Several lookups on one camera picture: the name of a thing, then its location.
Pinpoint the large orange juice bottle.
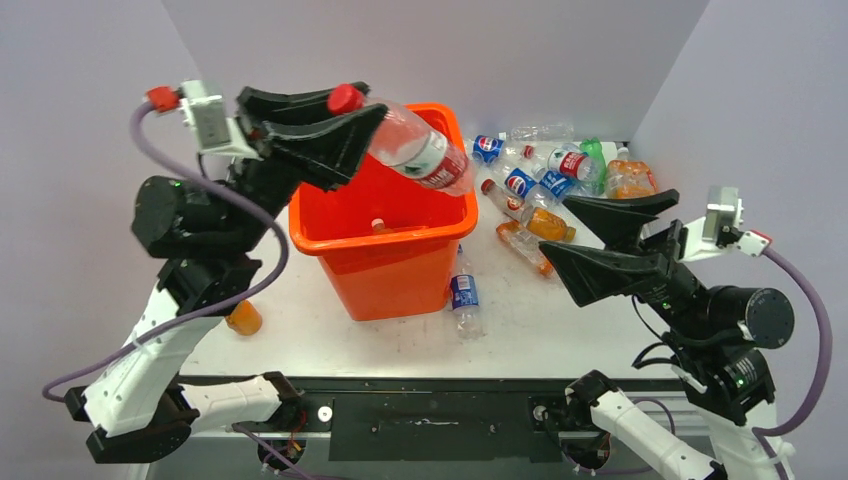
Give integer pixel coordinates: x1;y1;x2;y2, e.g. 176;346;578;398
371;218;428;235

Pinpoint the crushed orange bottle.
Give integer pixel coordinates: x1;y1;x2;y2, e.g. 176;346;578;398
605;160;658;199

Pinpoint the red label water bottle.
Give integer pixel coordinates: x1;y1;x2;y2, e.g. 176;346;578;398
327;84;475;197

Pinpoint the small orange juice bottle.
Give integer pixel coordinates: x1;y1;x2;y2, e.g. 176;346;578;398
225;300;263;336

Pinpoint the green plastic bottle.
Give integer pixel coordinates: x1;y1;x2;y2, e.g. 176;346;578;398
580;137;607;196

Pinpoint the pepsi bottle back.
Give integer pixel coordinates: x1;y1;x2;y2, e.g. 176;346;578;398
464;135;516;167

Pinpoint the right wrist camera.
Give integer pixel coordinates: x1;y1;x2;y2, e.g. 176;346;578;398
679;186;772;263

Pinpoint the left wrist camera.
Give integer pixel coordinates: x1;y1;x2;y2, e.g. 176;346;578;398
178;79;258;158

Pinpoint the red cap tea bottle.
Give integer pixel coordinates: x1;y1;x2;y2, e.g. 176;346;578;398
480;179;535;225

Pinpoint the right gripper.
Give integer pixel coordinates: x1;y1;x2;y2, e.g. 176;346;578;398
536;186;712;340

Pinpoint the pepsi bottle front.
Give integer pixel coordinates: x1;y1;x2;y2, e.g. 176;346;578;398
491;159;553;209

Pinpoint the pepsi bottle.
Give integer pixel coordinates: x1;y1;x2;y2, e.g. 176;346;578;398
464;135;516;167
491;159;553;209

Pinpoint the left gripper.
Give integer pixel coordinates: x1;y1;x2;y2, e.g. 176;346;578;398
214;83;382;252

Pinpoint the clear empty bottle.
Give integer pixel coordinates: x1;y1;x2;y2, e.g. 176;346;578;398
505;122;575;142

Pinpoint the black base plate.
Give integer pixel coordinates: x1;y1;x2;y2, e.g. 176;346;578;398
185;376;730;464

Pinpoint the orange plastic bin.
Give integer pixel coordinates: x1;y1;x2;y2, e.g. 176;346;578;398
288;102;480;323

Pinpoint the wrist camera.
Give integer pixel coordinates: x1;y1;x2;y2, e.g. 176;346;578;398
178;79;258;158
679;186;772;263

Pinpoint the orange drink bottle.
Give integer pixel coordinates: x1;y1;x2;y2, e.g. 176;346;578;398
519;207;576;243

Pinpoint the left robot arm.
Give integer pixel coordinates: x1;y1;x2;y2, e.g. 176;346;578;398
63;80;388;464

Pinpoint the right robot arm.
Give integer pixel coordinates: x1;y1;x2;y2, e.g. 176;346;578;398
540;187;794;479

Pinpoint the orange label bottle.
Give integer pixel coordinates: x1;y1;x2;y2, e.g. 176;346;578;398
495;220;553;277

